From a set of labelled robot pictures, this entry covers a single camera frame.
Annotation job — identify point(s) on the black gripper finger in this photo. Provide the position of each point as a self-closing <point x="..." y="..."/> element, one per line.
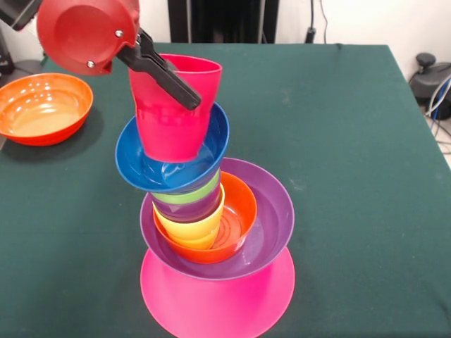
<point x="155" y="51"/>
<point x="172" y="84"/>

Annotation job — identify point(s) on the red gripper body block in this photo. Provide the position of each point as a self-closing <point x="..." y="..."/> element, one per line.
<point x="84" y="35"/>

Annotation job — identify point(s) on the red cup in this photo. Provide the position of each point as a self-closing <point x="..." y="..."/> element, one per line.
<point x="169" y="134"/>

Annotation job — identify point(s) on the blue bowl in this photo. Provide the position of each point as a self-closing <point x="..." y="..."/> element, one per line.
<point x="134" y="165"/>

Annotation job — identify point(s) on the green cup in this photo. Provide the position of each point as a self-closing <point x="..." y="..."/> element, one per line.
<point x="197" y="197"/>

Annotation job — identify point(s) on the purple cup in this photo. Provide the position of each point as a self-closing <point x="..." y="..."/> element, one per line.
<point x="186" y="211"/>

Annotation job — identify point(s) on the small orange bowl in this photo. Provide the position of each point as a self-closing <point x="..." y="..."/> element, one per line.
<point x="243" y="211"/>

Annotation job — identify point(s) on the yellow cup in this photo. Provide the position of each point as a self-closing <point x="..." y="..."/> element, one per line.
<point x="197" y="229"/>

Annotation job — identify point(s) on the purple bowl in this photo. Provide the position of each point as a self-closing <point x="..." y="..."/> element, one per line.
<point x="271" y="218"/>

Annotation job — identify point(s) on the pink bowl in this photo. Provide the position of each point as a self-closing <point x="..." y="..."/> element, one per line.
<point x="211" y="306"/>

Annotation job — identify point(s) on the large orange bowl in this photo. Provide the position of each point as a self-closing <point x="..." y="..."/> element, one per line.
<point x="38" y="109"/>

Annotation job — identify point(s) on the dark green tablecloth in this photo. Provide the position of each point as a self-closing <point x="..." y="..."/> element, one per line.
<point x="352" y="246"/>

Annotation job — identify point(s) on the black pedestal foot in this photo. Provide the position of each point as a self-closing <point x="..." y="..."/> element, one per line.
<point x="428" y="84"/>
<point x="26" y="67"/>

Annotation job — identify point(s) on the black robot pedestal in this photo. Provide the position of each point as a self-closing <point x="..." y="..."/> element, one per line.
<point x="225" y="21"/>

